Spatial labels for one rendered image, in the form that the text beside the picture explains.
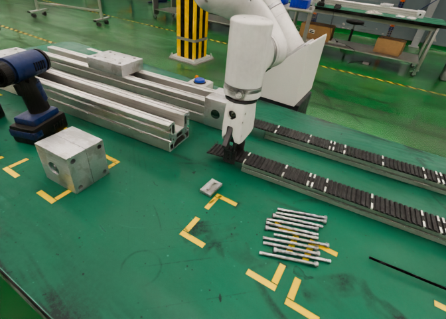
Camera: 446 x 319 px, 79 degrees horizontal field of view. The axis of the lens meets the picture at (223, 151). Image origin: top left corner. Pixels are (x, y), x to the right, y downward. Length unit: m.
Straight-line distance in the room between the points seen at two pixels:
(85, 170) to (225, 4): 0.46
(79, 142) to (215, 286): 0.41
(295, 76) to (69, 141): 0.78
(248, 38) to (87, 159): 0.41
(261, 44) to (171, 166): 0.36
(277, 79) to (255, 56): 0.55
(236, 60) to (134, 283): 0.44
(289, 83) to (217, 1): 0.55
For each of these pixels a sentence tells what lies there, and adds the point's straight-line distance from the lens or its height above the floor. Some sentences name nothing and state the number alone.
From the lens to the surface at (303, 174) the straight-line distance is 0.68.
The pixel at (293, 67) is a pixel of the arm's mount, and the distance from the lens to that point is 1.07.
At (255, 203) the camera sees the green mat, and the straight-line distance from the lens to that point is 0.62.
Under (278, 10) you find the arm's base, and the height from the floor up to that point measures 1.09.
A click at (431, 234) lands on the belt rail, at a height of 0.79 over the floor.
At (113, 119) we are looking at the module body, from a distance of 0.83.
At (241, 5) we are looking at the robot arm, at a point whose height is 1.14.
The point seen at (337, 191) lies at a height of 0.81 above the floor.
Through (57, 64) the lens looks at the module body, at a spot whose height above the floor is 0.84.
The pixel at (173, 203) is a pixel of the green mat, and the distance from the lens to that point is 0.60.
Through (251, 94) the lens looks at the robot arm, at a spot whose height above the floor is 0.99.
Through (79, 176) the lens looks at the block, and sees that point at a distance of 0.65.
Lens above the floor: 1.21
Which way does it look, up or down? 35 degrees down
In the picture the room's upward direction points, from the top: 6 degrees clockwise
